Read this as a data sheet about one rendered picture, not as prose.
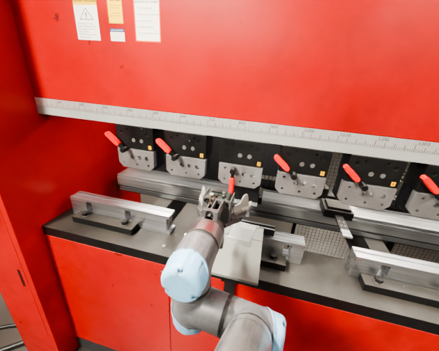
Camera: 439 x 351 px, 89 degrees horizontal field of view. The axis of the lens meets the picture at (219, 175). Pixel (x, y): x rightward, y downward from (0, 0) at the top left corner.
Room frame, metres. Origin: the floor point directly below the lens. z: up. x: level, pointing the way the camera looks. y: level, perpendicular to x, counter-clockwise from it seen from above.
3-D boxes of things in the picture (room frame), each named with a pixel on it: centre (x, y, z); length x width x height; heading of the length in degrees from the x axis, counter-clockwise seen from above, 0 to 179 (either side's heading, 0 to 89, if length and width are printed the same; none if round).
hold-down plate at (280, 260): (0.68, -0.13, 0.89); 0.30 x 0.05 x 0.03; 78
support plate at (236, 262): (0.60, -0.07, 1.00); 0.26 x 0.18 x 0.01; 168
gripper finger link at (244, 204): (0.54, -0.07, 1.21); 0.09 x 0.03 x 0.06; 131
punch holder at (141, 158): (0.83, 0.31, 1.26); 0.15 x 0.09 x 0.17; 78
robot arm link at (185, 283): (0.31, 0.04, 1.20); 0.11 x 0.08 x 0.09; 167
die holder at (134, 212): (0.86, 0.44, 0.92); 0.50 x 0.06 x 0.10; 78
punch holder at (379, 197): (0.66, -0.47, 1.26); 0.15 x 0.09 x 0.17; 78
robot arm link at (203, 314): (0.30, 0.02, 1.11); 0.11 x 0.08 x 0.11; 71
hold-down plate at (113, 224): (0.81, 0.50, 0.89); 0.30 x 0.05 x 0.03; 78
